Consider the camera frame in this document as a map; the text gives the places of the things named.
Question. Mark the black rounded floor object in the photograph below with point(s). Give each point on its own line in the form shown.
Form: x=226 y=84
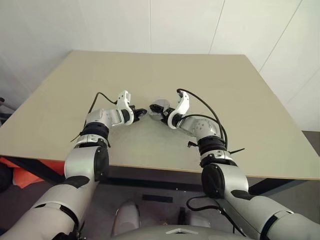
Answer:
x=6 y=178

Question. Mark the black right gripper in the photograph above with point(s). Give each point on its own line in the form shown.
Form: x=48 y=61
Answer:
x=167 y=115

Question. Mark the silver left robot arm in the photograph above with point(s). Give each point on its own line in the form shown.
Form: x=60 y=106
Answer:
x=82 y=160

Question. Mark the silver rounded robot leg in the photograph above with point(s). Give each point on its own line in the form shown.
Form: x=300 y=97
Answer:
x=128 y=215
x=197 y=221

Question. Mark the black metal table frame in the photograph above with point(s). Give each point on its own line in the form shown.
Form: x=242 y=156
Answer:
x=150 y=177

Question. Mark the silver motor housing with lid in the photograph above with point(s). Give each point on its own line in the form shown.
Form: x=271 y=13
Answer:
x=161 y=103

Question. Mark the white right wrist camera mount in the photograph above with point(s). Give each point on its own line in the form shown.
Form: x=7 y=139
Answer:
x=181 y=110

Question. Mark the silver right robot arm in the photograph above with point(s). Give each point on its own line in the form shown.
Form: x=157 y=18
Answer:
x=225 y=180

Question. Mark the grey robot torso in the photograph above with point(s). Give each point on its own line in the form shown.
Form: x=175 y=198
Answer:
x=175 y=232

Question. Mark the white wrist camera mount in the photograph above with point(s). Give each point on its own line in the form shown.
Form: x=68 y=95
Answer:
x=181 y=110
x=124 y=105

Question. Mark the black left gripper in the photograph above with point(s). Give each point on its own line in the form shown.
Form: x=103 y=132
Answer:
x=135 y=114

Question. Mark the orange sheet on floor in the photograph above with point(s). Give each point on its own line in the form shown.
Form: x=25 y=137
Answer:
x=27 y=177

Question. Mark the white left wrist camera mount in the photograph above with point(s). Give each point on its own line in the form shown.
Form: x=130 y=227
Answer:
x=124 y=105

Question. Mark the black tape strip on floor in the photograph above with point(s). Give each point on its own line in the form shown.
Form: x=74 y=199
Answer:
x=157 y=198

